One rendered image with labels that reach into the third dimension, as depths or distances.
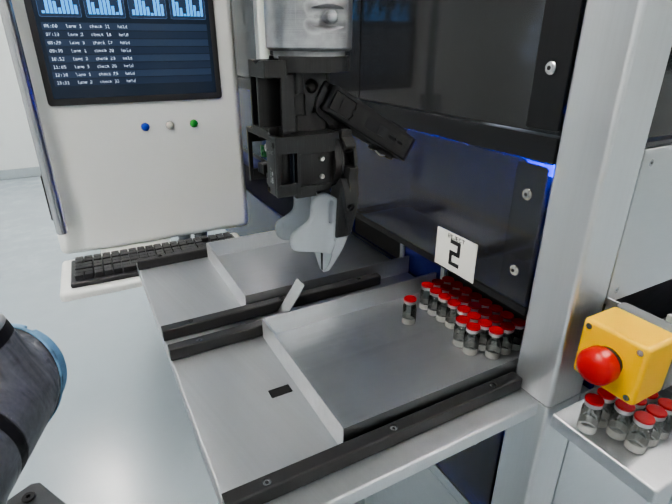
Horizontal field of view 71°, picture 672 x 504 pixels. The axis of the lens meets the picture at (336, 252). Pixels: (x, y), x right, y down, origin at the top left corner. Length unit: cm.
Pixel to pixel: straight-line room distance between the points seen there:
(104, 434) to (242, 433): 144
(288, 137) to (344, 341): 41
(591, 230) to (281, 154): 34
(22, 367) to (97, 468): 134
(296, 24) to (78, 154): 98
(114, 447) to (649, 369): 172
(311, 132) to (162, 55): 91
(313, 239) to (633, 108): 34
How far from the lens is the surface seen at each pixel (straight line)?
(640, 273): 70
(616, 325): 59
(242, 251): 107
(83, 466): 194
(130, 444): 195
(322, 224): 46
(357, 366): 70
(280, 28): 42
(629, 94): 55
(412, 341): 75
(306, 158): 43
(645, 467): 66
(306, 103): 44
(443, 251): 74
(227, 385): 68
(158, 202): 136
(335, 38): 42
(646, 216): 65
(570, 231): 58
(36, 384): 60
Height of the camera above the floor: 131
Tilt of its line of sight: 24 degrees down
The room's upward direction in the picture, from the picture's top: straight up
